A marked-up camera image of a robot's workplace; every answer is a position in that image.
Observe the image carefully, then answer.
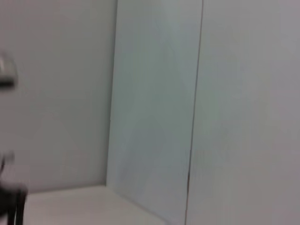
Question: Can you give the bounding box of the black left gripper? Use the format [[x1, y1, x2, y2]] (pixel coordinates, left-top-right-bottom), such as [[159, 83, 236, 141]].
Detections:
[[0, 164, 29, 225]]

